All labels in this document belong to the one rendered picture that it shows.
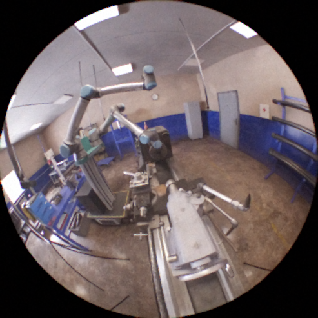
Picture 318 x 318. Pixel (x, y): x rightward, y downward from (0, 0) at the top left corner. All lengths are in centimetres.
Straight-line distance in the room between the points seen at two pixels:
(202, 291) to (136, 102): 533
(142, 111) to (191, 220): 466
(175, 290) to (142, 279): 97
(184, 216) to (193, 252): 20
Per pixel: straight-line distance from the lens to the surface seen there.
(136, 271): 177
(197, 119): 494
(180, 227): 52
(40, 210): 197
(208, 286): 95
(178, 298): 85
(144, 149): 163
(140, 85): 106
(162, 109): 492
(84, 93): 100
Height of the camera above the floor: 164
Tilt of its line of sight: 26 degrees down
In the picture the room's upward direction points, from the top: 13 degrees counter-clockwise
